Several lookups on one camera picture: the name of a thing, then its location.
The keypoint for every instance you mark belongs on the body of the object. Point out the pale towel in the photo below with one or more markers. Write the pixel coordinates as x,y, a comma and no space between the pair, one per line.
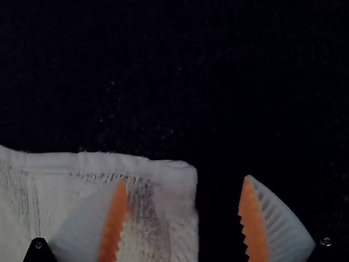
41,196

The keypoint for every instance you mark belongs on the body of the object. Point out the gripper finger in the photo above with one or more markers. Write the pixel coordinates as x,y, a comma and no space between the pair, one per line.
81,229
272,232

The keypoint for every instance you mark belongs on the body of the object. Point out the black mat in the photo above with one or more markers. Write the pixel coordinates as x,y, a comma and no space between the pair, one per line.
174,68

